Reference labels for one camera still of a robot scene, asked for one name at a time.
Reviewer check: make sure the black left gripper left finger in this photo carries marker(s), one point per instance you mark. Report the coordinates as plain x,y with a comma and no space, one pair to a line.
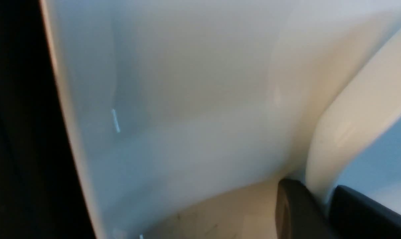
297,215

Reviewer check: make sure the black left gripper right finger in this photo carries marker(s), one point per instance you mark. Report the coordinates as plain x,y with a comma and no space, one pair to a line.
353,215

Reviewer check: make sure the large white square plate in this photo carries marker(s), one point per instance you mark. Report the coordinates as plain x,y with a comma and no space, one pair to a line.
183,115

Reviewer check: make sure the black serving tray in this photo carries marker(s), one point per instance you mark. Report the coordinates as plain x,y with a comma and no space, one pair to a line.
40,193

